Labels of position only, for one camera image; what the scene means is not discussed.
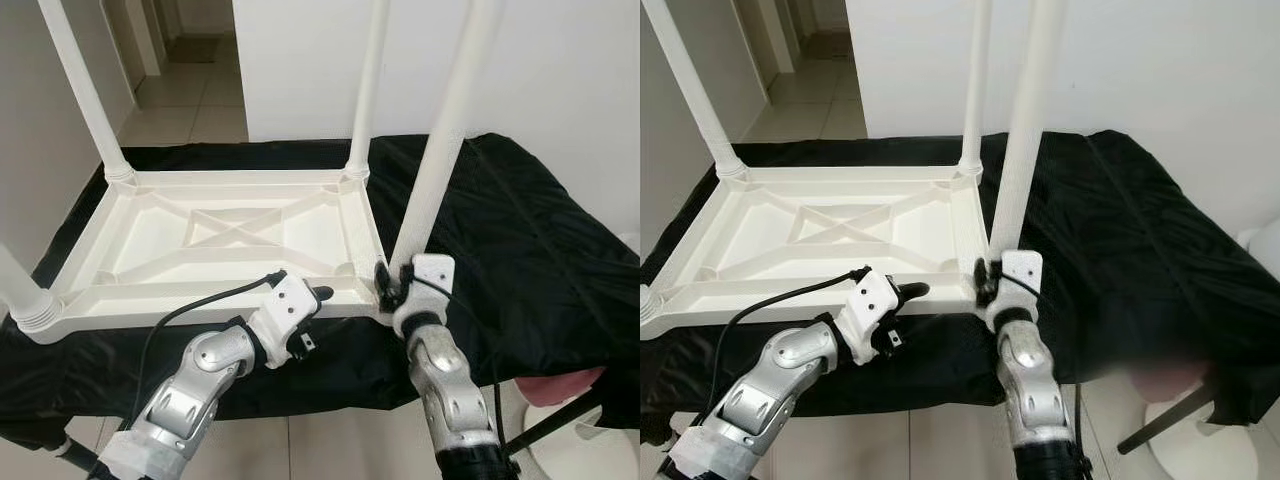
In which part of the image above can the white door frame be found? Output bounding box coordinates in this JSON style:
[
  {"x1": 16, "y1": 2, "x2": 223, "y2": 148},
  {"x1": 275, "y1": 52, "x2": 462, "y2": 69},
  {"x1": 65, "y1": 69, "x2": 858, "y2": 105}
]
[
  {"x1": 105, "y1": 0, "x2": 171, "y2": 77},
  {"x1": 745, "y1": 0, "x2": 801, "y2": 71}
]

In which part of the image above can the pink cushion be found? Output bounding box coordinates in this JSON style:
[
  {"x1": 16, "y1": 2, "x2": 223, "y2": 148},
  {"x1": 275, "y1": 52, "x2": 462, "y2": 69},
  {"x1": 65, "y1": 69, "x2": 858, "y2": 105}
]
[
  {"x1": 520, "y1": 366, "x2": 607, "y2": 406},
  {"x1": 1125, "y1": 362, "x2": 1211, "y2": 401}
]

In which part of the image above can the black fabric table cover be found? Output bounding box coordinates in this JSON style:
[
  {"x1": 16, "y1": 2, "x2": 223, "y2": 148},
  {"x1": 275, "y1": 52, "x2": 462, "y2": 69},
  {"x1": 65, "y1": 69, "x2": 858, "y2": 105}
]
[
  {"x1": 0, "y1": 132, "x2": 641, "y2": 451},
  {"x1": 640, "y1": 128, "x2": 1280, "y2": 446}
]

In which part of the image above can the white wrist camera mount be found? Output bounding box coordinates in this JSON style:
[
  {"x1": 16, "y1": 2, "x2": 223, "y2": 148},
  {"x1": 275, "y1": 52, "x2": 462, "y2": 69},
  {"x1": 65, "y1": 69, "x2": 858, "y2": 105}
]
[
  {"x1": 985, "y1": 250, "x2": 1043, "y2": 333},
  {"x1": 833, "y1": 270, "x2": 901, "y2": 366},
  {"x1": 248, "y1": 272, "x2": 323, "y2": 369},
  {"x1": 392, "y1": 256, "x2": 457, "y2": 338}
]

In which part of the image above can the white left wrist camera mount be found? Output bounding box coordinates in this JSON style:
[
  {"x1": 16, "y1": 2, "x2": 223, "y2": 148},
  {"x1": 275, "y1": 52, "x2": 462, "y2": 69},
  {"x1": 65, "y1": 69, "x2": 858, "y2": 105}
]
[
  {"x1": 833, "y1": 270, "x2": 901, "y2": 366},
  {"x1": 248, "y1": 272, "x2": 323, "y2": 369}
]

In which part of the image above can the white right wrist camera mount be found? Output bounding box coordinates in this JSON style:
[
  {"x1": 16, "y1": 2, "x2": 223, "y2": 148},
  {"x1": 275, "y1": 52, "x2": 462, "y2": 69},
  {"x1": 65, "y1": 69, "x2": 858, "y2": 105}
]
[
  {"x1": 392, "y1": 256, "x2": 457, "y2": 338},
  {"x1": 985, "y1": 250, "x2": 1043, "y2": 333}
]

